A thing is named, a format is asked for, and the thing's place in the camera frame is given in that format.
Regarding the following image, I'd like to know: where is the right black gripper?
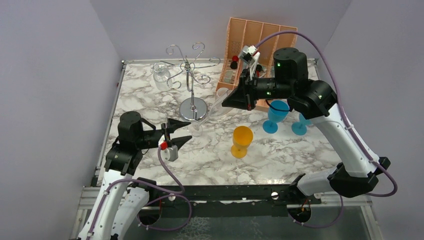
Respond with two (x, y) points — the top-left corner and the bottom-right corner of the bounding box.
(222, 67), (294, 111)

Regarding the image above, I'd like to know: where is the tall clear wine glass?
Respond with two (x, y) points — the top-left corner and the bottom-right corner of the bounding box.
(187, 91), (232, 138)

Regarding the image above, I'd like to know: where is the ribbed clear glass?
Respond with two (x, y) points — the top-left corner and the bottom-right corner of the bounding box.
(152, 61), (171, 92)

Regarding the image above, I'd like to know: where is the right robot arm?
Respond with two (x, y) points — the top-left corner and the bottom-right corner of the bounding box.
(222, 46), (390, 204)

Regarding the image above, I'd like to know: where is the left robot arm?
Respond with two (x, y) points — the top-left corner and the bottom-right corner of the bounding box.
(77, 111), (192, 240)

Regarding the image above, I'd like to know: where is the short clear wine glass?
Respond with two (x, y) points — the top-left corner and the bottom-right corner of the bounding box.
(215, 87), (232, 100)

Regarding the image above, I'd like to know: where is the chrome wine glass rack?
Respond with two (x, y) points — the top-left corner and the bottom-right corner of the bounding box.
(152, 41), (211, 121)

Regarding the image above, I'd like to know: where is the orange plastic goblet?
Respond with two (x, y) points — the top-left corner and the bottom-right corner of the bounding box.
(230, 126), (254, 159)

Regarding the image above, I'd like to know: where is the blue plastic goblet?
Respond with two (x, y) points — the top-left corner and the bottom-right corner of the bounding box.
(262, 100), (290, 134)
(291, 113), (312, 136)

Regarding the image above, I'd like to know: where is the peach desk organizer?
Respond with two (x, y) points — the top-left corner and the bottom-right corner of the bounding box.
(215, 17), (298, 90)

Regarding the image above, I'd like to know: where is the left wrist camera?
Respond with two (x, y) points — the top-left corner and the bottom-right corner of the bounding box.
(158, 141), (179, 162)

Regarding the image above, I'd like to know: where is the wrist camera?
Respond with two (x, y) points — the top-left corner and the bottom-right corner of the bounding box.
(158, 141), (179, 162)
(238, 45), (260, 80)

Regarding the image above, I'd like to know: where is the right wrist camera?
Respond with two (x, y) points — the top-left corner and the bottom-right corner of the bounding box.
(238, 45), (260, 80)

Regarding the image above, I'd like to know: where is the black base frame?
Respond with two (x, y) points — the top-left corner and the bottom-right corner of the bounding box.
(136, 184), (321, 223)

